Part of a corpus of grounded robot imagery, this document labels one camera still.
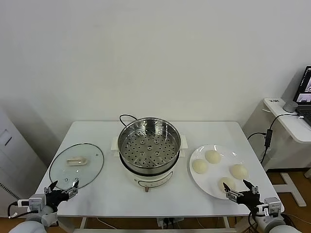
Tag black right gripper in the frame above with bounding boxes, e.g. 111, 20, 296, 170
223, 180, 260, 211

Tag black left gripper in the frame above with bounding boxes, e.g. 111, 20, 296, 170
44, 178, 80, 208

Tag white steamed baozi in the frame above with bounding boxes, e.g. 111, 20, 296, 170
230, 164, 248, 181
205, 150, 222, 165
192, 159, 208, 174
218, 177, 236, 194

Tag round glass pot lid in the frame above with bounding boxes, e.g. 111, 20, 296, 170
49, 143, 104, 190

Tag white round plate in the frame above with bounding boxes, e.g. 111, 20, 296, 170
189, 144, 251, 200

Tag white cabinet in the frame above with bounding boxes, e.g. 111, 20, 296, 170
0, 106, 48, 218

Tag white side desk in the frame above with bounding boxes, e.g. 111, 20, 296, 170
242, 97, 311, 208

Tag white power strip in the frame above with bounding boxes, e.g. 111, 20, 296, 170
156, 217, 184, 229

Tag cream electric cooker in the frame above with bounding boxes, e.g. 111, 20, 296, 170
111, 145, 189, 194

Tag grey cylindrical speaker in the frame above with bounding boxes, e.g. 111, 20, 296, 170
282, 101, 299, 114

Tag black open laptop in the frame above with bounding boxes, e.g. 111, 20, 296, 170
293, 65, 311, 119

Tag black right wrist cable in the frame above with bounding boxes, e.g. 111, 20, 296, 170
248, 211, 258, 233

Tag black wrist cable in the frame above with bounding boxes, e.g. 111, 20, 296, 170
248, 211, 258, 233
7, 203, 32, 220

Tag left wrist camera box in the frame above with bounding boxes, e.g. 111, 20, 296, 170
17, 196, 47, 212

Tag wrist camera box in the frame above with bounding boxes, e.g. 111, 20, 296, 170
17, 196, 47, 212
257, 198, 285, 216

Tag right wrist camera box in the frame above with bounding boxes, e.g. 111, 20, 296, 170
257, 198, 285, 216

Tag white table frame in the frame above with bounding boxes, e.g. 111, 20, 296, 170
58, 215, 246, 233

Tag white floor cable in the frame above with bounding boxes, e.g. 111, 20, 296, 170
97, 217, 117, 229

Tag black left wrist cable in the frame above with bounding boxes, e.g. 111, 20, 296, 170
7, 203, 32, 220

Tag black power adapter cable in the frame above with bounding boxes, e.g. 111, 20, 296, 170
247, 114, 304, 164

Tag black cooker power cord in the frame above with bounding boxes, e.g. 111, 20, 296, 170
119, 114, 140, 127

